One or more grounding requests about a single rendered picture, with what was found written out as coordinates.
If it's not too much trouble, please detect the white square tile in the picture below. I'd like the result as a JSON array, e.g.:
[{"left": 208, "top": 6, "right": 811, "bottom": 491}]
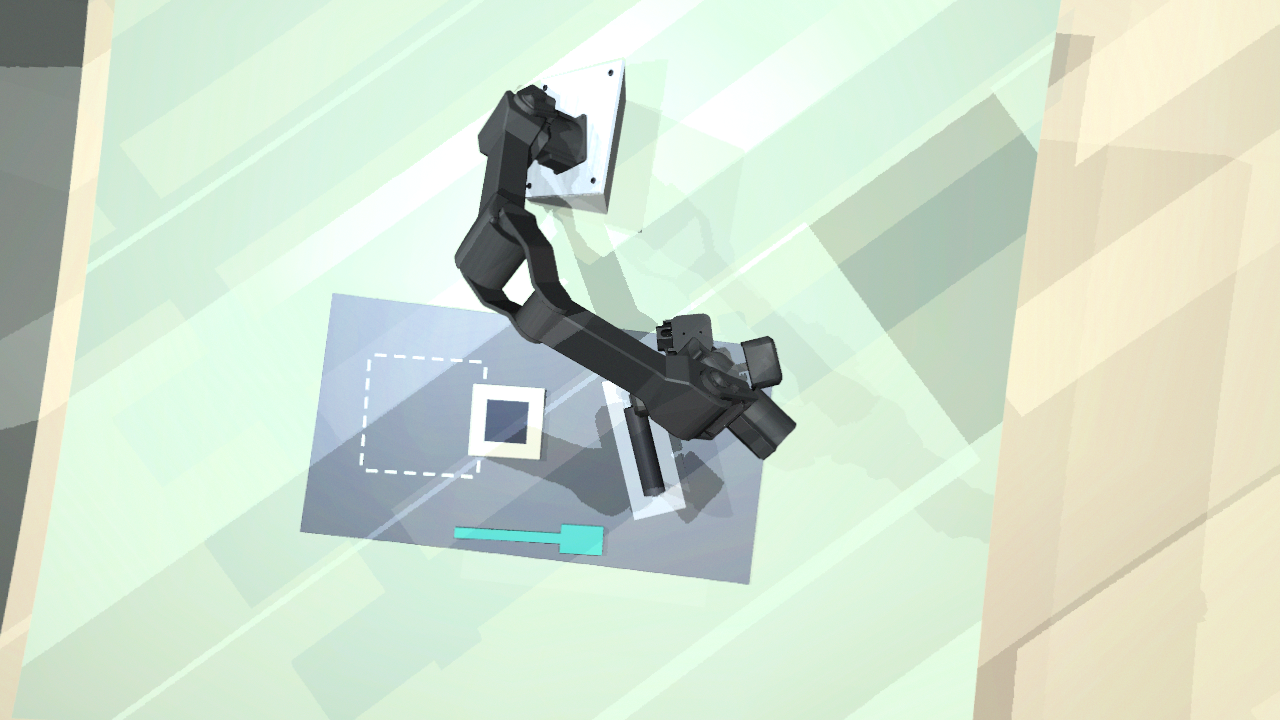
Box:
[{"left": 468, "top": 384, "right": 545, "bottom": 459}]

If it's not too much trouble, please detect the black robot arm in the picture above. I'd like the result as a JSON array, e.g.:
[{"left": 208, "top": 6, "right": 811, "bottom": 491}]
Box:
[{"left": 454, "top": 85, "right": 797, "bottom": 460}]

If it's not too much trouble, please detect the teal flat trowel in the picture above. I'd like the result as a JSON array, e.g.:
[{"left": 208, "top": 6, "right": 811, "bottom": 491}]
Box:
[{"left": 454, "top": 524, "right": 604, "bottom": 555}]

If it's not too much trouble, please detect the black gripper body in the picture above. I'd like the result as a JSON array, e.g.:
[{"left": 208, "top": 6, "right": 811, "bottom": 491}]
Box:
[{"left": 630, "top": 336, "right": 782, "bottom": 418}]

